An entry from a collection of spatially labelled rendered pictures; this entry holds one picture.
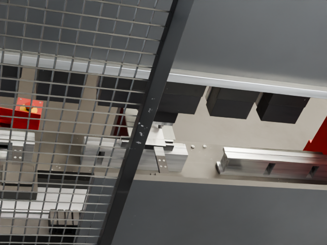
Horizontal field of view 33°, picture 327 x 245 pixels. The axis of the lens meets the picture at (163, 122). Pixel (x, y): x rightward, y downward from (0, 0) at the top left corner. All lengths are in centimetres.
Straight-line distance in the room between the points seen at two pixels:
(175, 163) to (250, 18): 77
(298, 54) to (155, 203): 59
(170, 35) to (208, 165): 144
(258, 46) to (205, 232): 55
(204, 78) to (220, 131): 231
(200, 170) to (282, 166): 34
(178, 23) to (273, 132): 331
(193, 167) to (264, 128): 195
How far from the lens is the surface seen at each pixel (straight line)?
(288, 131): 419
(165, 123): 200
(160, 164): 196
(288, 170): 232
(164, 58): 85
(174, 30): 83
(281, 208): 164
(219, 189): 150
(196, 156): 225
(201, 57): 157
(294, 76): 171
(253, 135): 398
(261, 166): 225
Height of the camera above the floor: 232
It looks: 38 degrees down
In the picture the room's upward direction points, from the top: 20 degrees clockwise
